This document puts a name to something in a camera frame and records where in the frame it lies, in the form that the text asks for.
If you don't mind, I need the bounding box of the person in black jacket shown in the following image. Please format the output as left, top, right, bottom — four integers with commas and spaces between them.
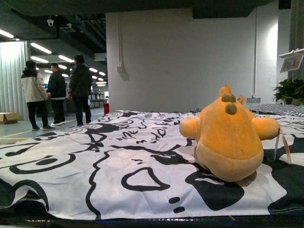
47, 63, 66, 126
68, 54, 92, 126

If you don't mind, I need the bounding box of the green potted plant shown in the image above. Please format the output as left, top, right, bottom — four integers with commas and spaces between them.
273, 78, 304, 106

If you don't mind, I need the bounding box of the white wall shelf with picture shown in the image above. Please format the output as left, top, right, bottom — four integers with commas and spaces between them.
279, 48, 304, 73

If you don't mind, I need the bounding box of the striped blue bedding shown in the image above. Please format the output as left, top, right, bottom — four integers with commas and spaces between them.
249, 104, 304, 117

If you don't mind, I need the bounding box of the white dome security camera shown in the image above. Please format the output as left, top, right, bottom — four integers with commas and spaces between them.
47, 16, 54, 27

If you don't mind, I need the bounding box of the cardboard box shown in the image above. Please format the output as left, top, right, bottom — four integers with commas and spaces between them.
0, 113, 19, 124

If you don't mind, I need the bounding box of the orange plush toy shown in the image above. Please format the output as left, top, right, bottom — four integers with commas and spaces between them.
179, 85, 280, 182

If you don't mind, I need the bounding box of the red fire extinguisher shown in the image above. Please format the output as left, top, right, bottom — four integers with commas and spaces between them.
104, 103, 110, 114

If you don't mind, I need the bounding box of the person in black jacket right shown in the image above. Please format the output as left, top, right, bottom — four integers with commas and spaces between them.
68, 54, 92, 126

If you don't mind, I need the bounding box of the person in white jacket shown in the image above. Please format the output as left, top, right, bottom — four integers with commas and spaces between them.
21, 60, 54, 131

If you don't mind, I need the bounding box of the black and white patterned cloth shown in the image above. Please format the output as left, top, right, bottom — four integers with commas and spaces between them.
0, 111, 304, 220

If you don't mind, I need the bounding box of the person in black jacket middle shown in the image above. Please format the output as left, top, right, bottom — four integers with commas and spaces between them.
47, 63, 66, 126

